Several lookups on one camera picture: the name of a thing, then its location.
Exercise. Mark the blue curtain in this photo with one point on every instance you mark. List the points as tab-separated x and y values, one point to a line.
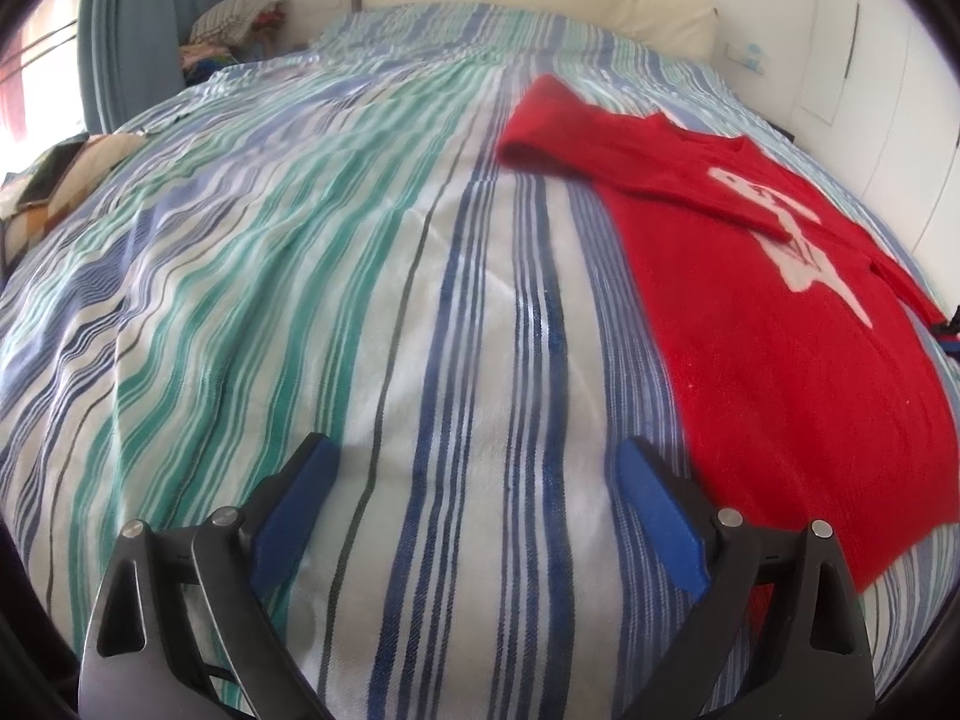
131	22

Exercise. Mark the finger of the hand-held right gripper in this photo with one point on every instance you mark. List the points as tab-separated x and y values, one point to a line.
951	334

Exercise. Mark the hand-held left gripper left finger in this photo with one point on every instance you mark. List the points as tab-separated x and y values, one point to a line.
296	495

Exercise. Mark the beige patchwork cloth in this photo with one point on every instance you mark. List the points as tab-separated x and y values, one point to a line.
82	165

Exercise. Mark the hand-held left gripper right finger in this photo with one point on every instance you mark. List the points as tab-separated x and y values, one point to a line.
660	510

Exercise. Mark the striped bed cover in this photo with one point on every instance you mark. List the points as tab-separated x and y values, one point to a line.
390	300

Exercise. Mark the white wall socket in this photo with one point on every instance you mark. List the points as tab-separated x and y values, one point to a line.
746	56

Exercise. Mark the pile of folded clothes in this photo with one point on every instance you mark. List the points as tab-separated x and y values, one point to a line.
236	19

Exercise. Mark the red sweater with white print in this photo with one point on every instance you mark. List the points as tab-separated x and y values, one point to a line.
757	330

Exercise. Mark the white wardrobe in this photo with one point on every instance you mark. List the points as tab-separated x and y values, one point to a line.
877	52

